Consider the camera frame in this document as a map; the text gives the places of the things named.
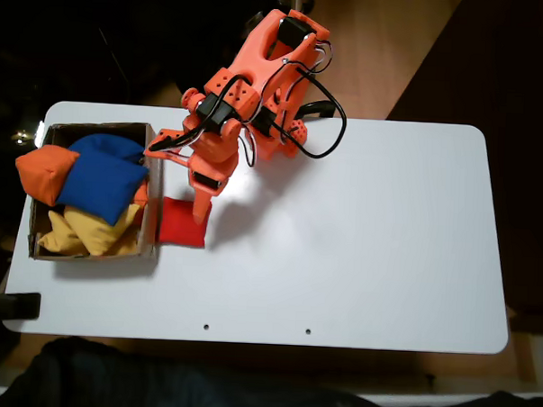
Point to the red bean bag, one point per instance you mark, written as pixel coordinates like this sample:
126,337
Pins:
178,226

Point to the brown cardboard box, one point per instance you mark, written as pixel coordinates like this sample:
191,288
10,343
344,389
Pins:
151,194

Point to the small orange bean bag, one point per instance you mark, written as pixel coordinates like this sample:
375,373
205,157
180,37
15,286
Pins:
141,198

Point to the blue bean bag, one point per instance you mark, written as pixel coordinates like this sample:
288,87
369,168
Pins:
101,178

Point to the yellow bean bag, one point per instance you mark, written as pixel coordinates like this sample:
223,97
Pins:
96,234
56,239

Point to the large orange bean bag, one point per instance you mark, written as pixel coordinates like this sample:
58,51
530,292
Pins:
40,171

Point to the grey office chair base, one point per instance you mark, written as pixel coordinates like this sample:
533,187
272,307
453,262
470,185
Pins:
304,0

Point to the black clamp at table corner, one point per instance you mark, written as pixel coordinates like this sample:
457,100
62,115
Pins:
19,305

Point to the orange camera mount with camera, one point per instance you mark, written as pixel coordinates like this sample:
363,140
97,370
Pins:
163,153

